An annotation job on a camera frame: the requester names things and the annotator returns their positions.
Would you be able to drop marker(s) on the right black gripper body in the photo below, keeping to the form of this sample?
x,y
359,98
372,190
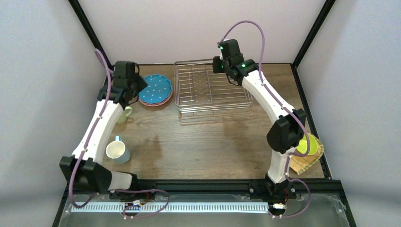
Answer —
x,y
217,65

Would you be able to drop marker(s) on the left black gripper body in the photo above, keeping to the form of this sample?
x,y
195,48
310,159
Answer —
x,y
136,86

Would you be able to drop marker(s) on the light green mug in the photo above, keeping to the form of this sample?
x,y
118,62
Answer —
x,y
124,116

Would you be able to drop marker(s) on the light blue mug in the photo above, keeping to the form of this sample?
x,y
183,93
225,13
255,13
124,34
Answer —
x,y
117,151

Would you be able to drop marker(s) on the yellow-green bowl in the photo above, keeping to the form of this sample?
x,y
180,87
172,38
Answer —
x,y
303,145

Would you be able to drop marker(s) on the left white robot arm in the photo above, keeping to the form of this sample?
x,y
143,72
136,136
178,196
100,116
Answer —
x,y
83,169

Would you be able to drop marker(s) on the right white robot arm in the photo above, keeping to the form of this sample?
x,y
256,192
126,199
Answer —
x,y
288,123

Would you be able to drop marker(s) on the blue polka dot plate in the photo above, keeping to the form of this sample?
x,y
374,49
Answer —
x,y
158,89

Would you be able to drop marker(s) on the pink plate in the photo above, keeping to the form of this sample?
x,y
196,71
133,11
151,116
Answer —
x,y
158,104

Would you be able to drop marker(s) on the metal wire dish rack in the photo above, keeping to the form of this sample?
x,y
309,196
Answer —
x,y
198,89

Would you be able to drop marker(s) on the black aluminium frame rail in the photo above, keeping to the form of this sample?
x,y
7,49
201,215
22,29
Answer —
x,y
224,186

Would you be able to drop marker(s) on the white slotted cable duct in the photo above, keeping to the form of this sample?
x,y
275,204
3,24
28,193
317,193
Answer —
x,y
176,207

